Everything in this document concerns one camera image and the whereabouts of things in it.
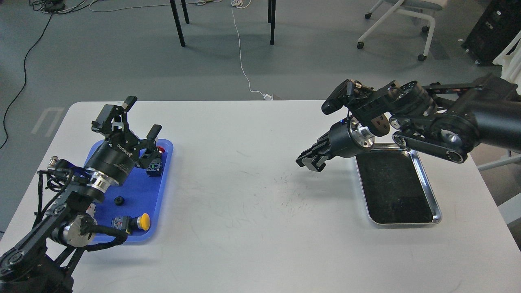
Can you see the white chair at right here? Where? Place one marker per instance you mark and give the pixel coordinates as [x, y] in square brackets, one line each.
[506, 113]

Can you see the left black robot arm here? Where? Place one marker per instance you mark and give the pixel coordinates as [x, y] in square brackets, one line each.
[43, 261]

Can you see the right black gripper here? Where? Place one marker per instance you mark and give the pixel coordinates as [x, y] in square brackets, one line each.
[344, 139]

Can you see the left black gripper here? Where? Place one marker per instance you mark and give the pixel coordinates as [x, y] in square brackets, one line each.
[115, 157]

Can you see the small black gear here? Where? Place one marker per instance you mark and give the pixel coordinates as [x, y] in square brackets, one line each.
[119, 201]

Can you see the black table legs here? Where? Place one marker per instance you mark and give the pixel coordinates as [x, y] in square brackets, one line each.
[271, 18]

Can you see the silver metal tray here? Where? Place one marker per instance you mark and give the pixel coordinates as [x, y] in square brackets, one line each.
[396, 188]

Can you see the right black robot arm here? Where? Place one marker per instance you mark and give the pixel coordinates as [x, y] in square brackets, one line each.
[445, 121]

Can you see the blue plastic tray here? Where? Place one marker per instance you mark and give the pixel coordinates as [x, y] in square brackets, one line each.
[142, 194]

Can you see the yellow push button switch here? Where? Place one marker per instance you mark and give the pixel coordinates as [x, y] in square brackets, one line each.
[130, 224]

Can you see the black equipment case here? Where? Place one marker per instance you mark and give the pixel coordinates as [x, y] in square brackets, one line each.
[494, 31]

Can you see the red push button switch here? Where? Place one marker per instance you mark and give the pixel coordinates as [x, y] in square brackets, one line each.
[156, 167]

